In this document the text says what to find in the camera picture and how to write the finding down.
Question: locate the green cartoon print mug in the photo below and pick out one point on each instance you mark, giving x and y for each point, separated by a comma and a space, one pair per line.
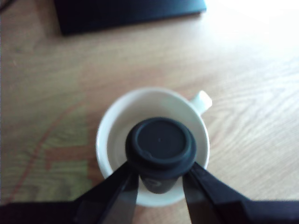
116, 130

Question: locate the black monitor stand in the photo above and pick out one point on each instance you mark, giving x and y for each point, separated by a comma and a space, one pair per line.
128, 14

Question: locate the dark grey coffee capsule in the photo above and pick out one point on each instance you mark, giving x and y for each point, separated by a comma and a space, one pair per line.
161, 144

